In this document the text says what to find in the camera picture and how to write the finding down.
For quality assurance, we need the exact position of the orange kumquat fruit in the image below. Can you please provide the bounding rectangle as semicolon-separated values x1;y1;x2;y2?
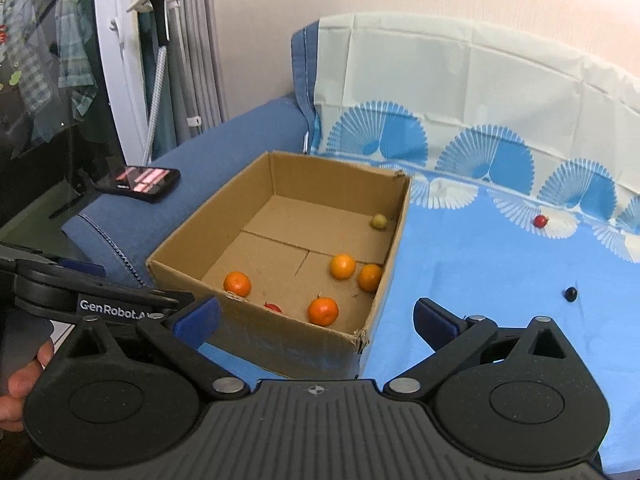
329;252;357;281

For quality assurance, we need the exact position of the white window frame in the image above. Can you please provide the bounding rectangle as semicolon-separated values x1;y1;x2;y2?
94;0;148;165

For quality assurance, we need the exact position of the orange kumquat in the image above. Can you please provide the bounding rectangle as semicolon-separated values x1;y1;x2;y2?
357;263;383;292

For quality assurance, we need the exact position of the orange tangerine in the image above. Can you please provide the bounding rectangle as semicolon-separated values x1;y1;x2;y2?
307;297;340;327
222;271;252;298

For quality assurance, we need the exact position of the blue patterned sheet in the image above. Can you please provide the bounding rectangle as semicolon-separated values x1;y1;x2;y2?
196;12;640;474

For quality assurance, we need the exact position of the grey curtain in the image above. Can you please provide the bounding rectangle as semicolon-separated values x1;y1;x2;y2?
134;0;229;162

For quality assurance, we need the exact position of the red cherry tomato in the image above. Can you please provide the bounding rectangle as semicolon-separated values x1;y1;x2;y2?
533;214;549;229
264;302;283;313

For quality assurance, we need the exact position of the brown cardboard box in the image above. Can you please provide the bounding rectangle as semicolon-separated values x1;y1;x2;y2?
146;152;410;379

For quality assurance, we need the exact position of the green-yellow small fruit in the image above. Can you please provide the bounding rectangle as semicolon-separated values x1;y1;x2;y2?
370;214;388;231

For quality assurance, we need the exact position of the person's left hand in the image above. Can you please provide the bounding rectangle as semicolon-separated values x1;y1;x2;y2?
0;339;54;432

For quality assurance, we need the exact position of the black smartphone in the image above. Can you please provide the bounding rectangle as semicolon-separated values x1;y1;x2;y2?
94;166;181;203

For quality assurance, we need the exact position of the small black fruit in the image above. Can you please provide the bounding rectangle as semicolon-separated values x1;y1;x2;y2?
563;287;578;302

